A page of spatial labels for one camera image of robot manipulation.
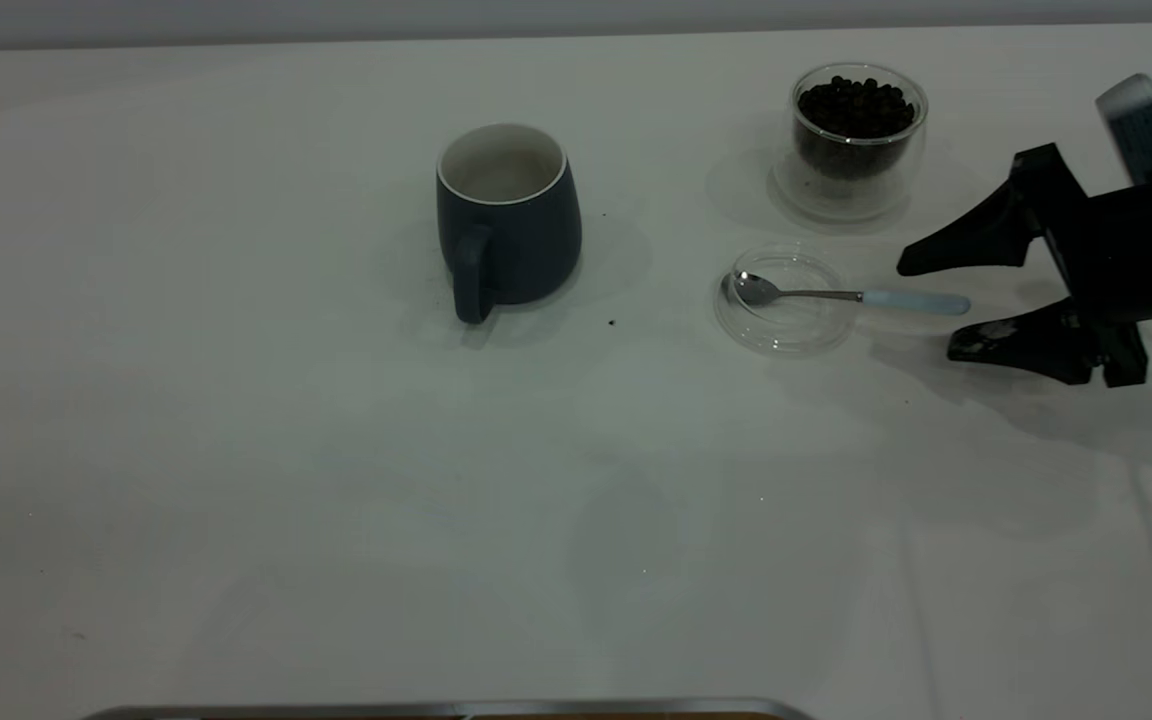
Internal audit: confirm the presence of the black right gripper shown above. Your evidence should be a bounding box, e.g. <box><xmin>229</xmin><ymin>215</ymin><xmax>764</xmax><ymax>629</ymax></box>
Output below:
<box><xmin>896</xmin><ymin>144</ymin><xmax>1152</xmax><ymax>389</ymax></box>

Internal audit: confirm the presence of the metal spoon light blue handle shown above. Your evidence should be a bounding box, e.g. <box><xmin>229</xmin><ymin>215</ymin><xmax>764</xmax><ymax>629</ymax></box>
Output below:
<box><xmin>729</xmin><ymin>271</ymin><xmax>973</xmax><ymax>318</ymax></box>

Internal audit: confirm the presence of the clear round glass saucer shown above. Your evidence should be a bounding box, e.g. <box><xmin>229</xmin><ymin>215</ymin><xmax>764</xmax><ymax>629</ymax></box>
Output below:
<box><xmin>714</xmin><ymin>248</ymin><xmax>859</xmax><ymax>358</ymax></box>

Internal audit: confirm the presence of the dark grey ceramic mug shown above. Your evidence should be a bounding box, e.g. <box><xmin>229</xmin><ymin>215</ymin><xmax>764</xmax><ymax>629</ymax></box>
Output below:
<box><xmin>435</xmin><ymin>122</ymin><xmax>584</xmax><ymax>325</ymax></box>

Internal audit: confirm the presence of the clear double-wall glass cup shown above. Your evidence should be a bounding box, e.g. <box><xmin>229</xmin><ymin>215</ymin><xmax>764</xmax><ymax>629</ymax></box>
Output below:
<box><xmin>772</xmin><ymin>62</ymin><xmax>929</xmax><ymax>227</ymax></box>

